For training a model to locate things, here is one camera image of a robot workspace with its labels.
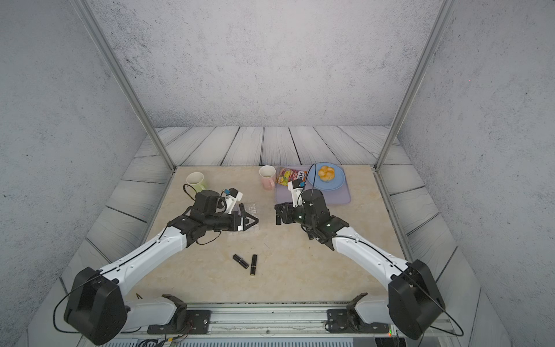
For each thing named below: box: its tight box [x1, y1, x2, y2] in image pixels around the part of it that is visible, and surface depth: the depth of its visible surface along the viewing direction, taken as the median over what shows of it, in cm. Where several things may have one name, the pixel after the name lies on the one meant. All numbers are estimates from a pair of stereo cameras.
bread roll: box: [317, 165, 336, 182], surface depth 114 cm
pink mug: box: [258, 164, 277, 191], surface depth 107 cm
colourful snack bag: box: [276, 167, 308, 187], surface depth 114 cm
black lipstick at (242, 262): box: [232, 253, 250, 270], surface depth 88 cm
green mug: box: [186, 171, 209, 194], surface depth 106 cm
